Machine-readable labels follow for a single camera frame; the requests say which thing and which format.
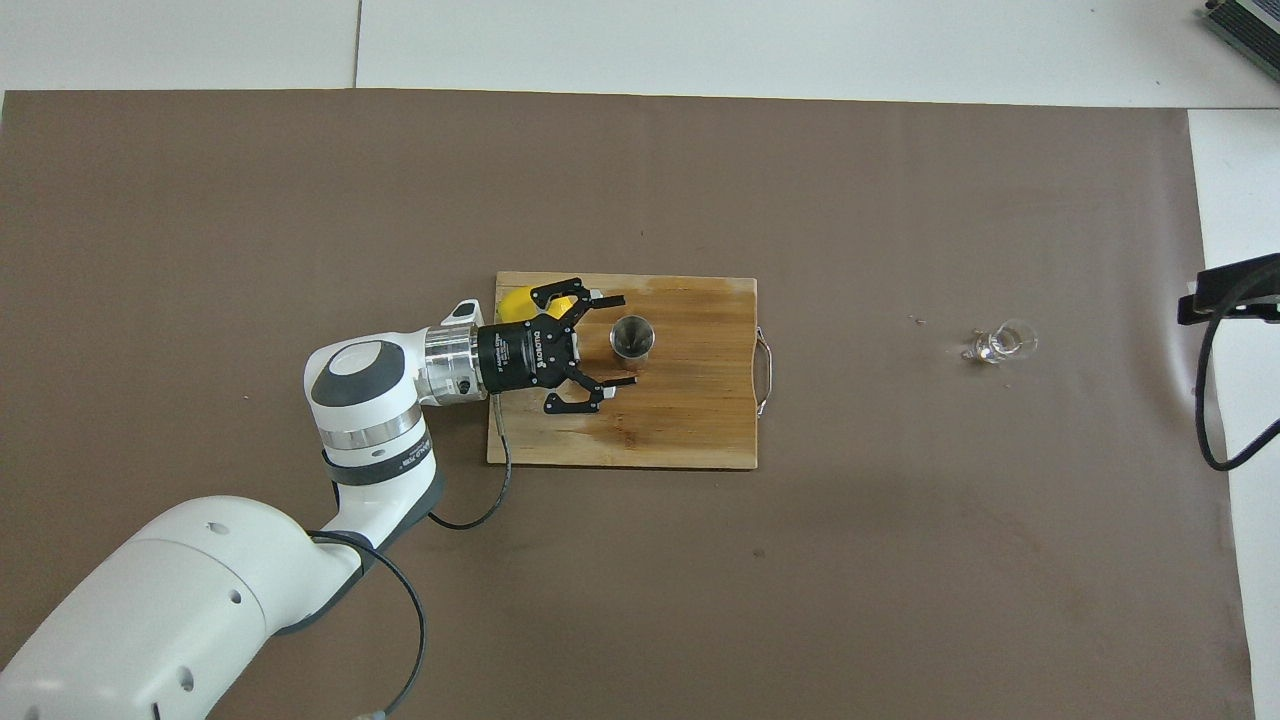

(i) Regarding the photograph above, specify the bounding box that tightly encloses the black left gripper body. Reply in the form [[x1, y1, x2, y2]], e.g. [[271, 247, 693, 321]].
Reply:
[[475, 317, 582, 396]]

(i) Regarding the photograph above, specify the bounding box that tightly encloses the brown table mat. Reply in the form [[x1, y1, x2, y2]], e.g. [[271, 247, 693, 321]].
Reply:
[[0, 88, 1257, 720]]

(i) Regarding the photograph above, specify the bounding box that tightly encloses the small clear glass cup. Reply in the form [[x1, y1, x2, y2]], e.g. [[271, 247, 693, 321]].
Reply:
[[960, 318, 1039, 367]]

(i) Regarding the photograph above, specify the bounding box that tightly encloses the grey ribbed metal device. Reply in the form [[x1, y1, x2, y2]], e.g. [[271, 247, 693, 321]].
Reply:
[[1200, 0, 1280, 57]]

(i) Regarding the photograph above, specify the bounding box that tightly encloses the yellow lemon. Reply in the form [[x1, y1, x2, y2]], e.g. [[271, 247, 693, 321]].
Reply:
[[497, 286, 577, 327]]

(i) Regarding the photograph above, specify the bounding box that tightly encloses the wooden cutting board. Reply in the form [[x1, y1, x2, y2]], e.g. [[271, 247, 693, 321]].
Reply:
[[487, 271, 776, 471]]

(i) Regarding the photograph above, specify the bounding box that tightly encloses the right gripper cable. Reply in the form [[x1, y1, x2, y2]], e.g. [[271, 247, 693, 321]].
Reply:
[[1192, 268, 1280, 472]]

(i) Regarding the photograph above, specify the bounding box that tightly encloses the steel double jigger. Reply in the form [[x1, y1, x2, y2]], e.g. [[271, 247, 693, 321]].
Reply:
[[610, 314, 658, 369]]

